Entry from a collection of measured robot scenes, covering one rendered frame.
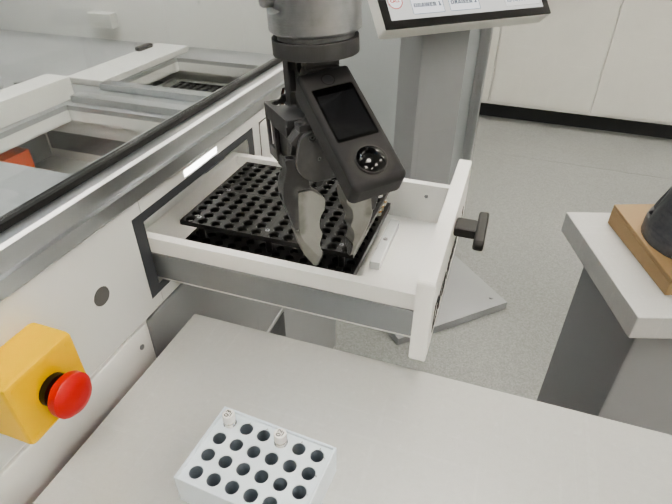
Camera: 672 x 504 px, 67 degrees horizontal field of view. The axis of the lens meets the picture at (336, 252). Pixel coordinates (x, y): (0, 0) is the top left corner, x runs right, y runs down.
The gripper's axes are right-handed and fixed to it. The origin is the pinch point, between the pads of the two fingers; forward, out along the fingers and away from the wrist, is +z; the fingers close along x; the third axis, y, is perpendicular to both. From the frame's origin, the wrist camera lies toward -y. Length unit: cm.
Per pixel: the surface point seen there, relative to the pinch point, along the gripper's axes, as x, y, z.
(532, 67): -226, 205, 60
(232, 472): 15.4, -9.6, 13.4
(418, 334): -5.6, -7.2, 7.6
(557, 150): -215, 162, 97
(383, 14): -49, 78, -6
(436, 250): -9.6, -3.5, 0.8
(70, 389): 25.8, -3.0, 3.6
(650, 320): -41.8, -9.1, 19.3
